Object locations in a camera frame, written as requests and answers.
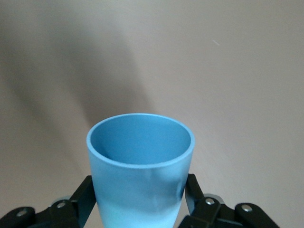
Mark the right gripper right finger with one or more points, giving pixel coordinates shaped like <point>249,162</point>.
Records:
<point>206,213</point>

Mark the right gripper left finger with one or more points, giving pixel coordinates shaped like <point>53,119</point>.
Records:
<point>76,209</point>

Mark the light blue plastic cup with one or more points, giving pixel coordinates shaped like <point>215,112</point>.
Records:
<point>142,190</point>

